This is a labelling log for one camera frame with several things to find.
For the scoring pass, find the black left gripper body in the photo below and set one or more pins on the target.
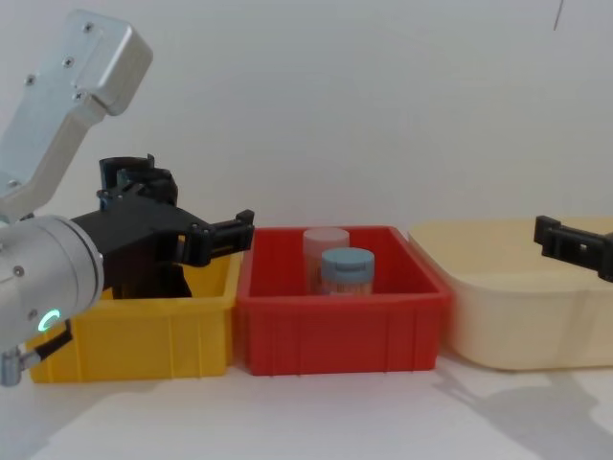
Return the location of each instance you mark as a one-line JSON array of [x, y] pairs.
[[134, 225]]

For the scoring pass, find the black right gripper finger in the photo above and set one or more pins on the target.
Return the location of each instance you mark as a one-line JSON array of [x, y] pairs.
[[574, 246]]

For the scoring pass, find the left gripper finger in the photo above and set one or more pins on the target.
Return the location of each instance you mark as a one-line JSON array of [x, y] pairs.
[[163, 285], [225, 235]]

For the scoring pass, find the yellow plastic bin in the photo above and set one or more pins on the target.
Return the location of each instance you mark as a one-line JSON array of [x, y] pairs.
[[143, 335]]

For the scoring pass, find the clear jar frosted lid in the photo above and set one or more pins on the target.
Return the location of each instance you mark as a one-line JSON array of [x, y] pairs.
[[316, 244]]

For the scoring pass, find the cream plastic tub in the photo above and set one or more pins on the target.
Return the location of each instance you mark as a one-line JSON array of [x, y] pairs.
[[503, 326]]

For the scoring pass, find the clear jar blue-grey lid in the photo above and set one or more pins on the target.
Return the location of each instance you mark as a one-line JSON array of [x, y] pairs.
[[347, 268]]

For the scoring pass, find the red plastic bin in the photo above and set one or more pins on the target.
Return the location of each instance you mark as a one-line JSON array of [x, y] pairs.
[[335, 330]]

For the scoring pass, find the white table cloth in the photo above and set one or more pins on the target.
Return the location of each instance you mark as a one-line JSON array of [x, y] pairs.
[[306, 421]]

